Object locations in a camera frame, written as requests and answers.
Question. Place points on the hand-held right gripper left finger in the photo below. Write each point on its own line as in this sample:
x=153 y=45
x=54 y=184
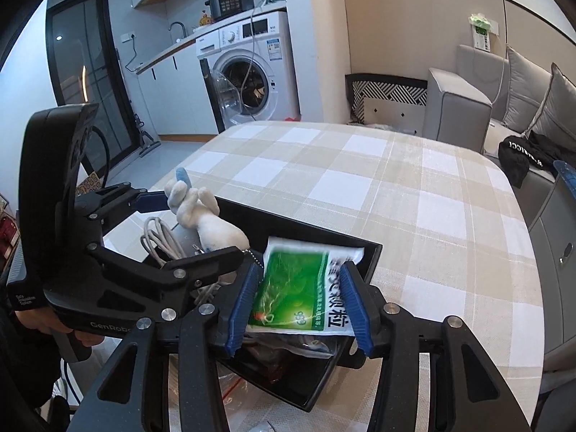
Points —
x=240 y=310

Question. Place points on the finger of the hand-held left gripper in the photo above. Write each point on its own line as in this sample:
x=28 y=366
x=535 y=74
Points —
x=153 y=202
x=207 y=263

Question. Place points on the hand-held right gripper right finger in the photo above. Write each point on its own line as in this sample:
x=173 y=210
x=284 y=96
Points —
x=357 y=310

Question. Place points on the white plush toy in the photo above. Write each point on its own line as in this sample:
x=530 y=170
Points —
x=216 y=234

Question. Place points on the green and white packet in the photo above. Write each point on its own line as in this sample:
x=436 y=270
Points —
x=292 y=288

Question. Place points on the black storage box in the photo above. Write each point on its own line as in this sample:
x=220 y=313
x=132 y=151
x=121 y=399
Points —
x=310 y=382

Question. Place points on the person's left forearm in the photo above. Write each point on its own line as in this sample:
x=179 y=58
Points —
x=22 y=378

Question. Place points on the person's left hand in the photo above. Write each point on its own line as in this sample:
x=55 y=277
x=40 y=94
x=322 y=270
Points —
x=45 y=325

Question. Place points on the stick vacuum cleaner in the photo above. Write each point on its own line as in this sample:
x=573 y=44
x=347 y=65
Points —
x=146 y=141

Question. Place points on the storage shelf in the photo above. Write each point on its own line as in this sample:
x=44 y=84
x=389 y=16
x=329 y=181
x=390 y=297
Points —
x=9 y=234

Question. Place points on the patterned cardboard box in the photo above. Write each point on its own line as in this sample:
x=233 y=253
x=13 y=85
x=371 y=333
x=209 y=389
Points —
x=90 y=183

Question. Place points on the white kitchen counter cabinets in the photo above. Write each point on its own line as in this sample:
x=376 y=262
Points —
x=180 y=90

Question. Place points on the checkered beige tablecloth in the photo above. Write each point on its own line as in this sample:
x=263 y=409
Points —
x=405 y=189

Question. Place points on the black framed glass door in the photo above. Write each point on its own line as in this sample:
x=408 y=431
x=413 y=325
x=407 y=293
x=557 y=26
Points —
x=85 y=76

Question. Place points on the kitchen faucet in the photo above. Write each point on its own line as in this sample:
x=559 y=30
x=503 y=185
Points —
x=177 y=27

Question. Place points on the small orange figurine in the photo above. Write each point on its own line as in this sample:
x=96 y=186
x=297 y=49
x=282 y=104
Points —
x=206 y=20

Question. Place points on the white washing machine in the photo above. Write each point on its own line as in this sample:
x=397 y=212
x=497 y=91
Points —
x=279 y=54

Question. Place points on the grey side cabinet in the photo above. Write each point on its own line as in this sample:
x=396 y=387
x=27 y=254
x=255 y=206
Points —
x=553 y=256

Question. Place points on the black pressure cooker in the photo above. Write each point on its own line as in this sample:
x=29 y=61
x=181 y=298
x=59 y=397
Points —
x=229 y=2

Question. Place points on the black garment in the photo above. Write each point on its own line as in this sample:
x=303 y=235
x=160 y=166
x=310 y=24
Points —
x=517 y=157

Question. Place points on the grey sofa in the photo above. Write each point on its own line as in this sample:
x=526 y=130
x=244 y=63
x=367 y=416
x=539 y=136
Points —
x=454 y=108

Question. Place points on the blue flat item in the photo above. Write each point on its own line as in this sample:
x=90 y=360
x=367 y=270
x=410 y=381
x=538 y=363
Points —
x=566 y=171

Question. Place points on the grey cushion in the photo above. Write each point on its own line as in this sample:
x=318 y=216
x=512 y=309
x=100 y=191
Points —
x=524 y=85
x=555 y=112

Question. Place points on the green white wall panel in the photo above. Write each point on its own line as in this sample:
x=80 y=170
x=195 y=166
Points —
x=481 y=36

